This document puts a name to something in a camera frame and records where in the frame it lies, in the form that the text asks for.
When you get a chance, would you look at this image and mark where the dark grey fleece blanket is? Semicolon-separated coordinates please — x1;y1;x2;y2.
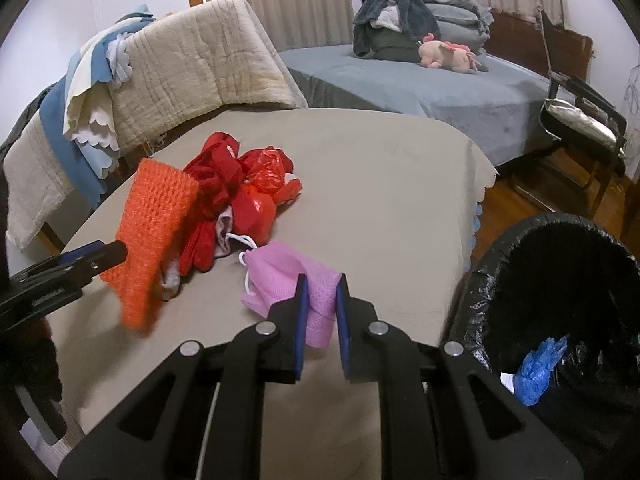
352;0;442;58

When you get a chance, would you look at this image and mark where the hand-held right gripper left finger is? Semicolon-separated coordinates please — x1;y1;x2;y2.
57;274;308;480

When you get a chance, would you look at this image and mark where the beige quilted blanket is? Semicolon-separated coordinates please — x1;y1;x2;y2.
2;0;297;250

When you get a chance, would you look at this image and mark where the orange knitted mesh scrubber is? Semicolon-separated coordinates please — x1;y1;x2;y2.
98;157;201;332

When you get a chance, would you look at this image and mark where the wooden headboard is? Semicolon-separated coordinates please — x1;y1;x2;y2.
487;7;594;92

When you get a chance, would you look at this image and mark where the silver grey seat cushion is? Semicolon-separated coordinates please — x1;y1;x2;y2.
542;99;619;149

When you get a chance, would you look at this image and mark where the red cloth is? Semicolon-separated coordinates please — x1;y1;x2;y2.
180;205;236;275

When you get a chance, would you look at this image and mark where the blue disposable glove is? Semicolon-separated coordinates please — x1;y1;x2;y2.
514;336;570;407

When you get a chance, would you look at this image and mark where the red plastic bag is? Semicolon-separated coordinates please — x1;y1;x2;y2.
231;146;304;247

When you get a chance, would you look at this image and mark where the pink plush toy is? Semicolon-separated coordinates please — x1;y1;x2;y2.
417;32;489;74

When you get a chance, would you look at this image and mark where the small grey cloth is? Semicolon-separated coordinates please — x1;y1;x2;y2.
159;257;185;302

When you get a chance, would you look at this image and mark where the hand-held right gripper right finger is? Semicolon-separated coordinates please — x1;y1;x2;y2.
335;272;583;480

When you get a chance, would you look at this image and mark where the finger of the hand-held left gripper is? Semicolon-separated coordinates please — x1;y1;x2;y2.
0;241;127;333
10;240;104;283

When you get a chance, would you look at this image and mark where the blue and white scalloped cloth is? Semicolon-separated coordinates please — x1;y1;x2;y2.
40;4;157;208

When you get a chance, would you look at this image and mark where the trash bin with black liner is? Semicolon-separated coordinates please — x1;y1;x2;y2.
442;212;640;480

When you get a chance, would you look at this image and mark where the bed with grey sheet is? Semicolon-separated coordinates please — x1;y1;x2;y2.
277;42;571;168

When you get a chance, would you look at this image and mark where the light grey folded blanket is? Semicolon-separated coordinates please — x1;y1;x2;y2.
417;0;496;53

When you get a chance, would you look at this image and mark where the olive green pillow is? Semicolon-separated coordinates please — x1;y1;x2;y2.
370;30;426;63

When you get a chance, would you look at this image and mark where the pink mesh drawstring bag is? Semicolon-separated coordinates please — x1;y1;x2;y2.
227;232;343;350

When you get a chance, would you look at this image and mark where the black chair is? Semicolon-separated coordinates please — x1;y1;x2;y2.
537;7;629;217

